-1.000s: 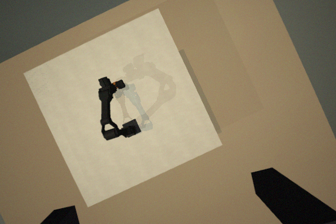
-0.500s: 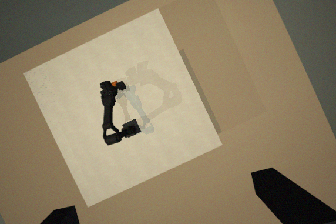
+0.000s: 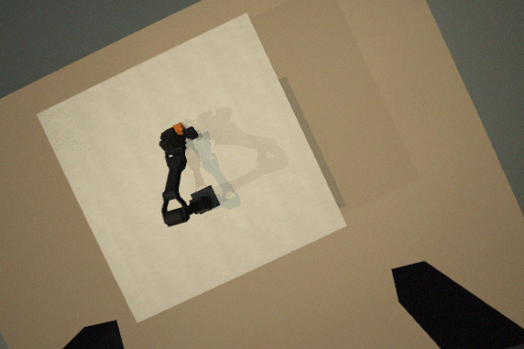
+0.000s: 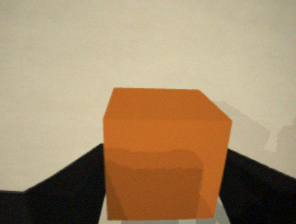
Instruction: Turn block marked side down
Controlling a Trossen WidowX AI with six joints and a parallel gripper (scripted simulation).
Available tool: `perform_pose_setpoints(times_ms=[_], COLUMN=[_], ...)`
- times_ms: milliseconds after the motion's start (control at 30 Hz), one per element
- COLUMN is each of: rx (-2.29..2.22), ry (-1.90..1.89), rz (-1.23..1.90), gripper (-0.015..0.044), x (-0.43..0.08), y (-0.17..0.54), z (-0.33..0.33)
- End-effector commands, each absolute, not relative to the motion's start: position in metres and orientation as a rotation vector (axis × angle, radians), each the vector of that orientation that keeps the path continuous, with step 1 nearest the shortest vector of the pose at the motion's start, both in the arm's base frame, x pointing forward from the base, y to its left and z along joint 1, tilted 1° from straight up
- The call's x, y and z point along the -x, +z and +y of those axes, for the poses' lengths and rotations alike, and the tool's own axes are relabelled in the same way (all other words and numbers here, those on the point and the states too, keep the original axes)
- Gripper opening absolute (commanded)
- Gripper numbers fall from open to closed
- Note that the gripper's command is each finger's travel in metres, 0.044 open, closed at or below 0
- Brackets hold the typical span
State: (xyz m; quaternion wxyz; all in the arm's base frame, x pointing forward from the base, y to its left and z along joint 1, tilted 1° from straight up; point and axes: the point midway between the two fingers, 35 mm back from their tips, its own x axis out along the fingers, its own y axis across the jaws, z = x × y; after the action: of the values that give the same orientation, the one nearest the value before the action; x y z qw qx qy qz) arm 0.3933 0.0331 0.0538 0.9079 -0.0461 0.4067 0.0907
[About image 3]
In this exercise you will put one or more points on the orange block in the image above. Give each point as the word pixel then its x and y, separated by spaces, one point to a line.
pixel 178 127

